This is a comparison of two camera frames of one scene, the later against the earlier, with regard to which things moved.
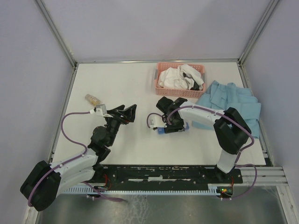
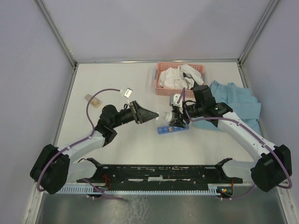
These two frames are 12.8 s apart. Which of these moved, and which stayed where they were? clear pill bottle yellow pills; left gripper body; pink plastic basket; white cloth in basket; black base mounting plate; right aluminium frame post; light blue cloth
Moved: left gripper body
Stayed: light blue cloth; clear pill bottle yellow pills; pink plastic basket; right aluminium frame post; black base mounting plate; white cloth in basket
